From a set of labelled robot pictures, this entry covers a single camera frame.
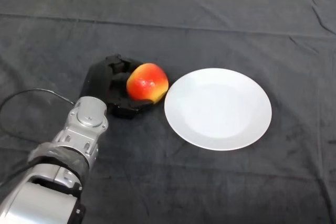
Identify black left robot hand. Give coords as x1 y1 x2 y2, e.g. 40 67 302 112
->
79 54 155 119

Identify red and yellow apple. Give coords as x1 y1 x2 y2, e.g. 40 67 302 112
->
126 62 169 105

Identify white round plate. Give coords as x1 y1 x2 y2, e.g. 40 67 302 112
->
164 68 272 152

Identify black table cloth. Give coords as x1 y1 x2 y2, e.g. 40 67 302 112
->
0 0 336 224

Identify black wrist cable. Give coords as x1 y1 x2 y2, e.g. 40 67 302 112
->
0 88 76 224

